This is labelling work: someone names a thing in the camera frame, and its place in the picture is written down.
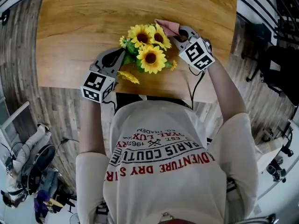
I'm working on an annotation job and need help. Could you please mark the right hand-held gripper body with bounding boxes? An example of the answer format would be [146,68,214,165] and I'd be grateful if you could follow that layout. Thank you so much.
[178,34,216,71]

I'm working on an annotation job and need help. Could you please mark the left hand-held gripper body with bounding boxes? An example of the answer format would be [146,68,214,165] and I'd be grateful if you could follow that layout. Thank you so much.
[80,60,119,103]

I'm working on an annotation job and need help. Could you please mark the pink cloth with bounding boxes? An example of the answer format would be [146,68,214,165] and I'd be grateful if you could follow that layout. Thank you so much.
[154,19,182,37]

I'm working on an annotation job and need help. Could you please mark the sunflower bouquet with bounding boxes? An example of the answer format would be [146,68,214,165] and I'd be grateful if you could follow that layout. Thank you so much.
[116,23,178,85]

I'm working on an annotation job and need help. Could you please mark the person's right forearm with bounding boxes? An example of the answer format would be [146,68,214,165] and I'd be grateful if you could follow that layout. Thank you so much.
[206,57,248,123]

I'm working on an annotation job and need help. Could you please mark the person's left forearm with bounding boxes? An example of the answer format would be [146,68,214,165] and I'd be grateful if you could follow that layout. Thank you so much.
[78,99,106,155]

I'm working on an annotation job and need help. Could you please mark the person's right hand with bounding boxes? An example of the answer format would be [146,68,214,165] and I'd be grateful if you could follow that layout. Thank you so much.
[204,38,215,56]

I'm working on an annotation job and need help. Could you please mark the person's black trousers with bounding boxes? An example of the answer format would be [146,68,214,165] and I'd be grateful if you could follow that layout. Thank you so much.
[115,92,190,114]

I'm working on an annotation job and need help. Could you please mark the black office chair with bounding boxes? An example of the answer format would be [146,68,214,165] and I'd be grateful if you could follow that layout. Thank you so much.
[242,23,299,106]

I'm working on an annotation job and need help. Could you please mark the black swivel chair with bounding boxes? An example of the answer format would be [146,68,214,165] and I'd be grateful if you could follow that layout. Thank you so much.
[21,143,57,196]

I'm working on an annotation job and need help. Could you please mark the person's white printed t-shirt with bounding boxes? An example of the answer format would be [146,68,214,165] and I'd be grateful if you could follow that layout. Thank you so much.
[75,100,259,224]

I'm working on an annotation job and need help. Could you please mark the white desk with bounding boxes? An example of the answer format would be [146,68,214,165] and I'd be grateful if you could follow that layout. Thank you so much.
[256,139,285,175]

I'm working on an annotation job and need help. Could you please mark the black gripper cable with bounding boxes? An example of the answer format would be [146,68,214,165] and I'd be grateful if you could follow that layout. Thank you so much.
[187,64,206,110]

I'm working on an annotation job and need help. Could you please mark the black floor cable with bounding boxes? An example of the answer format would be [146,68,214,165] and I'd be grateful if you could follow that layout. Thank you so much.
[52,136,80,163]

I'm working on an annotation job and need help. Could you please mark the white frame cabinet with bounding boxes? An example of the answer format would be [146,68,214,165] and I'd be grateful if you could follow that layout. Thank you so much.
[0,100,31,139]

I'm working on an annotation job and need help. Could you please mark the grey harness strap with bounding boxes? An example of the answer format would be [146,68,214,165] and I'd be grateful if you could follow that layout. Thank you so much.
[95,202,109,224]
[226,177,242,198]

